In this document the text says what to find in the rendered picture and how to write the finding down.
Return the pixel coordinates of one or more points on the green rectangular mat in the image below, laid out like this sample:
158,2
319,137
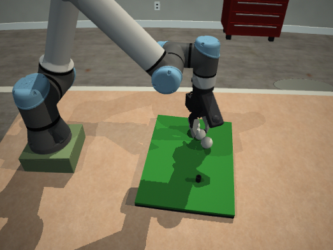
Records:
170,179

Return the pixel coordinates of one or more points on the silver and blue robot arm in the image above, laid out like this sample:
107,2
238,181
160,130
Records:
37,95

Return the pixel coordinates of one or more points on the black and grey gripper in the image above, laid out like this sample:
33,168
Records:
193,104

